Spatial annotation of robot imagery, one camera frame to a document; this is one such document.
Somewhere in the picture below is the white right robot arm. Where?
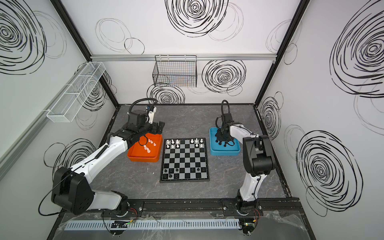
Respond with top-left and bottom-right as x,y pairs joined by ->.
215,113 -> 276,202

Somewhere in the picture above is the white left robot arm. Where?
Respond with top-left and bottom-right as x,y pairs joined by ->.
51,105 -> 165,217

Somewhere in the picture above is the white chess queen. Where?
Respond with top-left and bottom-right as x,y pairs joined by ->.
144,145 -> 151,153

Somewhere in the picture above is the blue plastic tray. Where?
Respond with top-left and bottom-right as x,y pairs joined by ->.
210,127 -> 241,156

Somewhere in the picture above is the orange plastic tray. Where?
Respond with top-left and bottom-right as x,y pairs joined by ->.
127,134 -> 163,163

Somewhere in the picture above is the black and white chessboard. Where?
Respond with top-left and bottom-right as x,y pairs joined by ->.
160,138 -> 210,183

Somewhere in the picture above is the white mesh shelf basket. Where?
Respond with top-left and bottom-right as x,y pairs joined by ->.
47,62 -> 106,123

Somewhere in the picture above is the black wire basket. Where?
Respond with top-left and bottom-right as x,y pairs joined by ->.
152,60 -> 198,88

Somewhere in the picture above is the aluminium wall rail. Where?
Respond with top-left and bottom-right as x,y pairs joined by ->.
91,53 -> 277,62

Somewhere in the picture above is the white slotted cable duct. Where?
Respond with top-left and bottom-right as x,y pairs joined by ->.
64,219 -> 241,232

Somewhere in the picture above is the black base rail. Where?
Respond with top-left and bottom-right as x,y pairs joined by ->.
53,198 -> 302,218

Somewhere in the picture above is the black right frame post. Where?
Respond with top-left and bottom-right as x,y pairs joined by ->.
254,0 -> 310,107

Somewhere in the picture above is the black vertical frame post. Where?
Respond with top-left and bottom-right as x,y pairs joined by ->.
50,0 -> 120,109

